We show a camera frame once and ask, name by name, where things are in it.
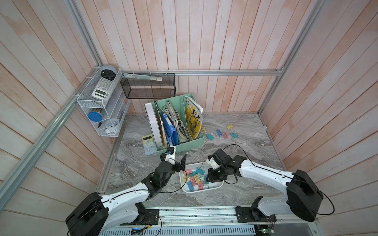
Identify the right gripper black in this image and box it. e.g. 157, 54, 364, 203
204, 165, 228, 182

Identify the pink binder clip top tray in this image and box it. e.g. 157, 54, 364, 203
184, 169, 192, 175

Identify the white plastic storage tray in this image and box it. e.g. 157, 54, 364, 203
179, 162, 224, 194

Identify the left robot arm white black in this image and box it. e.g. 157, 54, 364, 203
65, 154, 187, 236

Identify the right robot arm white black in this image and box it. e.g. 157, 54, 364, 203
206, 149, 324, 222

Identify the white binder box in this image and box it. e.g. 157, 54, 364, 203
144, 103, 163, 148

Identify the blue file folder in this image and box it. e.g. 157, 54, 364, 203
162, 113, 179, 146

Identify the small desk calculator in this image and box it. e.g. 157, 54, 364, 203
142, 134, 157, 156

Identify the green file organizer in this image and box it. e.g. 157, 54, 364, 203
144, 93, 204, 155

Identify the yellow art magazine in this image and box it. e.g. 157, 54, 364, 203
184, 95, 203, 140

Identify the stack of papers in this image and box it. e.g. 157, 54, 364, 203
161, 100, 192, 144

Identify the white tape dispenser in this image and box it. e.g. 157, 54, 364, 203
105, 118, 120, 135

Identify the ruler on basket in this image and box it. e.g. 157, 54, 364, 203
122, 73, 162, 82

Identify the blue lid jar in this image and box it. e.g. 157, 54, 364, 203
87, 108, 103, 123

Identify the white calculator on shelf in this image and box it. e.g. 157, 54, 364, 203
91, 77, 116, 101

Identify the grey round clock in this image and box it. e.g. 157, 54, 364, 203
99, 65, 117, 81

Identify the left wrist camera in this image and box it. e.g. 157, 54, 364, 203
160, 146, 176, 165

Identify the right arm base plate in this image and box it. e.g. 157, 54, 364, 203
235, 206, 277, 223

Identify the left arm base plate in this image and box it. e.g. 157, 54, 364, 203
121, 208, 160, 226

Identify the black mesh wall basket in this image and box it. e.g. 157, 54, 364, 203
121, 72, 176, 100

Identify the white wire wall shelf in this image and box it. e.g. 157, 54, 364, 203
76, 67, 130, 137

